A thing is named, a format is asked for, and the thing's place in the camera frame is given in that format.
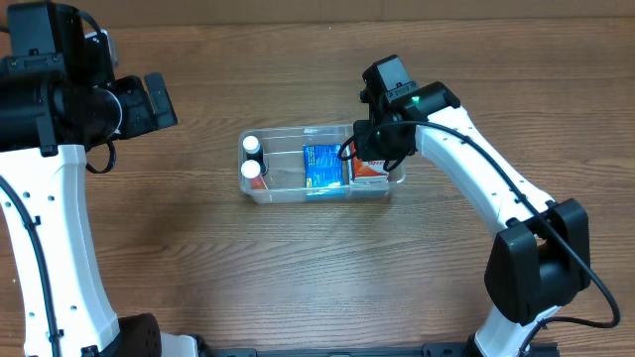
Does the orange tube with white cap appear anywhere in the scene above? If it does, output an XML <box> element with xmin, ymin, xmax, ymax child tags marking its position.
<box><xmin>240</xmin><ymin>160</ymin><xmax>268</xmax><ymax>190</ymax></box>

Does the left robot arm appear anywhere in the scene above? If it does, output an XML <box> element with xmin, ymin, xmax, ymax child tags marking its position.
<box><xmin>1</xmin><ymin>1</ymin><xmax>199</xmax><ymax>357</ymax></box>

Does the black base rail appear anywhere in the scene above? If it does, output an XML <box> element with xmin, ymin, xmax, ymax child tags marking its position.
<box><xmin>197</xmin><ymin>341</ymin><xmax>561</xmax><ymax>357</ymax></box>

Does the clear plastic container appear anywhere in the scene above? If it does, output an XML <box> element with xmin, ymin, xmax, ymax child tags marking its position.
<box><xmin>238</xmin><ymin>125</ymin><xmax>406</xmax><ymax>203</ymax></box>

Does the dark bottle with white cap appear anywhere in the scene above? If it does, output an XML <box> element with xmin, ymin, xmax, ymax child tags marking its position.
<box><xmin>242</xmin><ymin>135</ymin><xmax>268</xmax><ymax>176</ymax></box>

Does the blue VapoDrops box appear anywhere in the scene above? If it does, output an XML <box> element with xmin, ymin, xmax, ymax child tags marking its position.
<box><xmin>303</xmin><ymin>144</ymin><xmax>345</xmax><ymax>199</ymax></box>

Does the red Panadol box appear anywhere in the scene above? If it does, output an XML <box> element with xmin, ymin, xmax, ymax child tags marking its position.
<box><xmin>349</xmin><ymin>143</ymin><xmax>390</xmax><ymax>181</ymax></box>

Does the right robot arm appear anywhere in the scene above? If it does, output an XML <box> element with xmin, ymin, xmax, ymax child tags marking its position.
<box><xmin>351</xmin><ymin>56</ymin><xmax>590</xmax><ymax>356</ymax></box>

